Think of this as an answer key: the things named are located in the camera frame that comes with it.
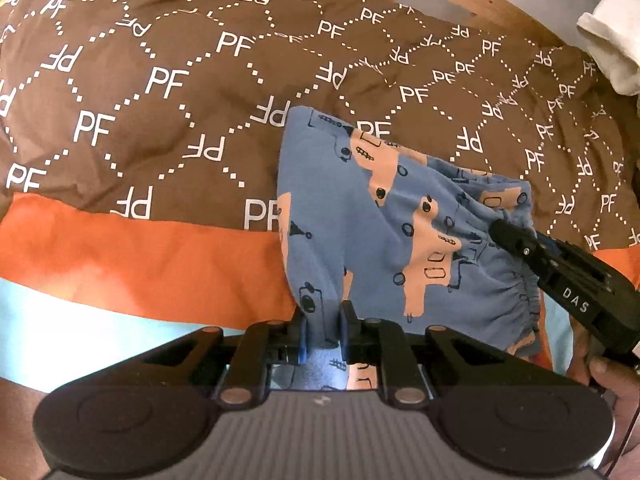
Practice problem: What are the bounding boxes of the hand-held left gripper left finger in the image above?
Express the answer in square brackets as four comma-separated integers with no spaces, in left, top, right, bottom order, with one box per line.
[142,306,309,407]

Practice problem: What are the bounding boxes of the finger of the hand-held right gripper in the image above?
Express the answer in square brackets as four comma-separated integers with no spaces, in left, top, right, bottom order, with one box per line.
[535,233,577,262]
[488,218,547,282]

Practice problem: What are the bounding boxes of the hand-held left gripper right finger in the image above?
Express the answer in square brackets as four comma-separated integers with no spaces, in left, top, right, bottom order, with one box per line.
[339,300,507,407]

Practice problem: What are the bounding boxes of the blue patterned pants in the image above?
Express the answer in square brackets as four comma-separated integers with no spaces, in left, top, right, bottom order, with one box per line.
[276,105,544,394]

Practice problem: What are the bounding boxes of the person's right hand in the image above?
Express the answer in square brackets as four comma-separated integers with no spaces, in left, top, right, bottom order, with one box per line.
[569,324,640,412]

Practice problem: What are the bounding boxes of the white hanging garment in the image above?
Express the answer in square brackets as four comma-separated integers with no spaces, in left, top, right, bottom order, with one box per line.
[576,0,640,97]

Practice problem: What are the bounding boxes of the brown printed patchwork duvet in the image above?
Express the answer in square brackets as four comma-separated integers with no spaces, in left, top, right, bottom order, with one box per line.
[0,0,640,461]

